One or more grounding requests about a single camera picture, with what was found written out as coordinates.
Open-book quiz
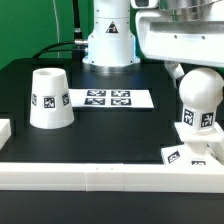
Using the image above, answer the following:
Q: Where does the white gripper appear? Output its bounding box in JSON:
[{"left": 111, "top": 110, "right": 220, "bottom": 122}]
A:
[{"left": 135, "top": 7, "right": 224, "bottom": 88}]

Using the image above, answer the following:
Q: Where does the white lamp bulb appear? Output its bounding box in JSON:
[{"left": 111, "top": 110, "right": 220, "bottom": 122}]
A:
[{"left": 179, "top": 68, "right": 224, "bottom": 134}]

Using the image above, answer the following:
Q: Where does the white lamp base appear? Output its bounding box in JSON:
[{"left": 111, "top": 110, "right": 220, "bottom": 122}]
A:
[{"left": 161, "top": 122, "right": 221, "bottom": 167}]

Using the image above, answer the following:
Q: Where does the white lamp shade cone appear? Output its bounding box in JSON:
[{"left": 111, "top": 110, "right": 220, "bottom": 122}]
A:
[{"left": 30, "top": 68, "right": 74, "bottom": 129}]

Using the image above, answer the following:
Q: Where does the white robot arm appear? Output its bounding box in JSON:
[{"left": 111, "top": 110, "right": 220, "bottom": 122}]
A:
[{"left": 83, "top": 0, "right": 224, "bottom": 80}]

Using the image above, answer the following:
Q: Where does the white marker tag sheet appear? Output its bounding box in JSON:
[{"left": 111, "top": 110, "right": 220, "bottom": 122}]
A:
[{"left": 69, "top": 89, "right": 154, "bottom": 109}]

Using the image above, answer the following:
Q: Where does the white front border bar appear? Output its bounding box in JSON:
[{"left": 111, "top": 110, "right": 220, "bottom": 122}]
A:
[{"left": 0, "top": 163, "right": 224, "bottom": 193}]

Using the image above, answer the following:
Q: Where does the white left border bar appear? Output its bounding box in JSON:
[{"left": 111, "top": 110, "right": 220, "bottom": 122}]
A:
[{"left": 0, "top": 119, "right": 11, "bottom": 150}]

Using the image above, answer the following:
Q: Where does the black cable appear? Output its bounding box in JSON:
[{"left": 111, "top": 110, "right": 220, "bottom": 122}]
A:
[{"left": 31, "top": 0, "right": 90, "bottom": 61}]

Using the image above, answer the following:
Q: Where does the grey thin cable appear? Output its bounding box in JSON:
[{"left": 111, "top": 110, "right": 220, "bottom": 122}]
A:
[{"left": 51, "top": 0, "right": 62, "bottom": 60}]

